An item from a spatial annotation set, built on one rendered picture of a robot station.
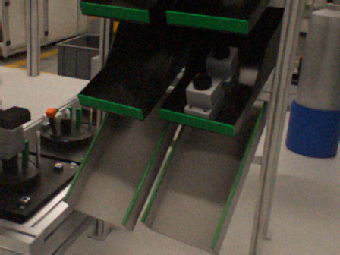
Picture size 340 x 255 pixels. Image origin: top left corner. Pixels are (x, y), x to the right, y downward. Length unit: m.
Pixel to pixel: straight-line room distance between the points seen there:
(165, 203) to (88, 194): 0.15
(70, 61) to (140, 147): 2.19
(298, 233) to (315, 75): 0.55
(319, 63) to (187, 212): 0.83
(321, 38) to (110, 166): 0.85
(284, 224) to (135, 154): 0.45
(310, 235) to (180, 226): 0.43
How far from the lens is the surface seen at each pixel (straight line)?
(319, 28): 1.58
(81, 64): 3.07
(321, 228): 1.28
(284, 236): 1.21
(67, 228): 1.04
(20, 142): 1.09
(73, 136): 1.27
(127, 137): 0.97
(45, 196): 1.04
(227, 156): 0.92
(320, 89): 1.60
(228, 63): 0.84
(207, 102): 0.78
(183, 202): 0.90
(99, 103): 0.86
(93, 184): 0.95
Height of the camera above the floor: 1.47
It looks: 18 degrees down
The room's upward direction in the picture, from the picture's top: 3 degrees clockwise
